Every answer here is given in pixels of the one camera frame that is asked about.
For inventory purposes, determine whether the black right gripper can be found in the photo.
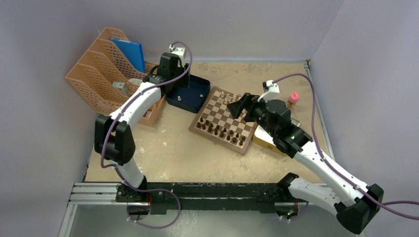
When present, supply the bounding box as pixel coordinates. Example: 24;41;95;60
227;93;278;137

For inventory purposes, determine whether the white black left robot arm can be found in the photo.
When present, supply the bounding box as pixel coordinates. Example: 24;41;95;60
94;47;191;202

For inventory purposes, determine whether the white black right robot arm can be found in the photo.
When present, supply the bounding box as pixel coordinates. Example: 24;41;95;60
227;93;384;235

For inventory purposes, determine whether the wooden chess board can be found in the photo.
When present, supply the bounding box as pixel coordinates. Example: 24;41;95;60
189;87;257;155

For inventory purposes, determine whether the gold metal tin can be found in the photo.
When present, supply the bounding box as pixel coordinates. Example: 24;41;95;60
252;125;286;156

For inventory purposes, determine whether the dark blue tray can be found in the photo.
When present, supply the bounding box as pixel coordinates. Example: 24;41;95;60
166;75;210;114

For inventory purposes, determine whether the blue folder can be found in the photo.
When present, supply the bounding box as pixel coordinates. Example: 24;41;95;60
110;38;146;73

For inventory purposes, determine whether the grey box red label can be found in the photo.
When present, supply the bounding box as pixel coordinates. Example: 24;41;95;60
112;81;130;97

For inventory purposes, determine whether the pink capped small bottle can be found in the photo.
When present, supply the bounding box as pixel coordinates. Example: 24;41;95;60
287;92;300;107

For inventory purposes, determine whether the peach plastic file organizer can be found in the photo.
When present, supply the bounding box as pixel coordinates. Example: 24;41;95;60
66;27;156;116

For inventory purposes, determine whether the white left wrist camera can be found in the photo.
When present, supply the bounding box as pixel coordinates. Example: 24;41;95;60
169;44;187;62

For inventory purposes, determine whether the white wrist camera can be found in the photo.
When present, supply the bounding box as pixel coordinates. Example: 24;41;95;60
169;44;187;62
257;80;280;102

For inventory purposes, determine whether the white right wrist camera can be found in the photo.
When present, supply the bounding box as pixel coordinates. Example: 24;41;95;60
257;80;280;102

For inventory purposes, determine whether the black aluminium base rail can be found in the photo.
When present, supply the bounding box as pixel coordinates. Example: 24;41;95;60
70;182;305;215

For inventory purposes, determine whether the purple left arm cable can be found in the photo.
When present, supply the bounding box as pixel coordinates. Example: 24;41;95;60
100;41;193;192

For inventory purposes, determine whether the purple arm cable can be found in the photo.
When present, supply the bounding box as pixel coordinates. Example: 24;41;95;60
273;73;419;220
100;41;193;192

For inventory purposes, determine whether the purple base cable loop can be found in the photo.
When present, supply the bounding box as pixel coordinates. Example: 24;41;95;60
126;187;181;230

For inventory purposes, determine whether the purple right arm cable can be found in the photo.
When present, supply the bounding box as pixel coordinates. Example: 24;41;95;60
273;73;419;220

